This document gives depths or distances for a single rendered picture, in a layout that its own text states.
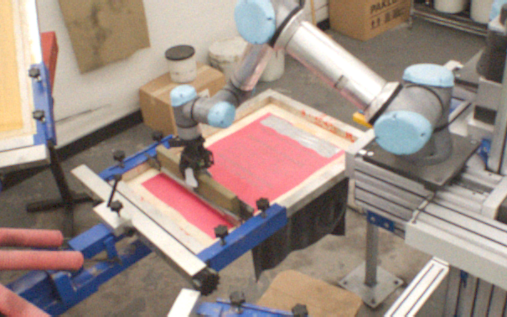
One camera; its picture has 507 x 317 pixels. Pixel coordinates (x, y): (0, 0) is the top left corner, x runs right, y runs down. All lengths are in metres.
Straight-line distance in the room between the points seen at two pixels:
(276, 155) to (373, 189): 0.52
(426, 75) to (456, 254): 0.43
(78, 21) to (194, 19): 0.92
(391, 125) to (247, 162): 0.85
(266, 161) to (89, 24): 1.99
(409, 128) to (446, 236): 0.30
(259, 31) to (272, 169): 0.76
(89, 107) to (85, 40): 0.48
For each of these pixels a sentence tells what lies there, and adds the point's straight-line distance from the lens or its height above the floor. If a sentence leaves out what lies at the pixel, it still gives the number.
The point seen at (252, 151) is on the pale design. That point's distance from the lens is 2.15.
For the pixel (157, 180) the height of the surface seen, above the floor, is 0.96.
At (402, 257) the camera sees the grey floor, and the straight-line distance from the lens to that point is 3.08.
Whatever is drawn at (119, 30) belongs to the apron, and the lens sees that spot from 3.91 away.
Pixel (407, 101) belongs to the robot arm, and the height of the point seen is 1.49.
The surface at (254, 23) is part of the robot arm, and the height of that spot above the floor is 1.64.
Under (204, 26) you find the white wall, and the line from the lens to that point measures 4.38.
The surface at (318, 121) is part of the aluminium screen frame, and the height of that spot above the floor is 0.98.
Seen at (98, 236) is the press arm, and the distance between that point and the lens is 1.79.
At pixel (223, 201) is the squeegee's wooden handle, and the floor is 1.03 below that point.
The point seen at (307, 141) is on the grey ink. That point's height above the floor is 0.96.
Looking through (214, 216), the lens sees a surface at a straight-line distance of 1.89.
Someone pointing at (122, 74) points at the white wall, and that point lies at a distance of 4.10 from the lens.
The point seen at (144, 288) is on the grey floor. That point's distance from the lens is 3.06.
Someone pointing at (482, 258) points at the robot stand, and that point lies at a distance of 1.47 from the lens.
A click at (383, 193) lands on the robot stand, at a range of 1.68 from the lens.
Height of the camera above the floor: 2.19
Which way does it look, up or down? 36 degrees down
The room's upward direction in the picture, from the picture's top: 7 degrees counter-clockwise
